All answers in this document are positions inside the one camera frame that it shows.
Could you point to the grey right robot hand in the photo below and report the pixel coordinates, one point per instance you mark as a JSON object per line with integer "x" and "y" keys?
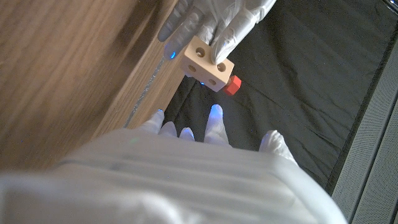
{"x": 186, "y": 180}

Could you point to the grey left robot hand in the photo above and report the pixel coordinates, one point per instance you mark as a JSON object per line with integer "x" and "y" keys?
{"x": 217, "y": 21}

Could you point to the wooden block with holes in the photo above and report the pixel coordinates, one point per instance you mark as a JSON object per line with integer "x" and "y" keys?
{"x": 206, "y": 65}

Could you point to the red-headed wooden screw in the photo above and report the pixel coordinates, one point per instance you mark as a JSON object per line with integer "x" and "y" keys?
{"x": 232, "y": 85}

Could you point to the black backdrop curtain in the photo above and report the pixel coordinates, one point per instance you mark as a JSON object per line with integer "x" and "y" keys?
{"x": 280, "y": 87}

